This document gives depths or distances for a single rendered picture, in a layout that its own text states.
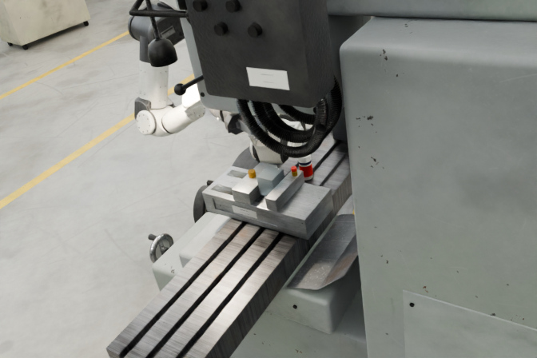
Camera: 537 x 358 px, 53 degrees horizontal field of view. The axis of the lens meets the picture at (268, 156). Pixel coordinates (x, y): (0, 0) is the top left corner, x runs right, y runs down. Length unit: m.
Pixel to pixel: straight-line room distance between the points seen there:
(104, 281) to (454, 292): 2.22
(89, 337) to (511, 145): 2.26
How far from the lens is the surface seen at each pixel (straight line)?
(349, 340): 1.49
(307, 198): 1.49
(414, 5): 0.96
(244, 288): 1.36
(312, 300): 1.42
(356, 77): 0.91
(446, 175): 0.94
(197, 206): 2.32
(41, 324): 2.98
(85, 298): 2.99
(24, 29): 7.39
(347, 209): 2.42
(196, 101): 1.55
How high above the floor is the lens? 1.87
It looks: 31 degrees down
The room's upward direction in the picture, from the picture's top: 10 degrees counter-clockwise
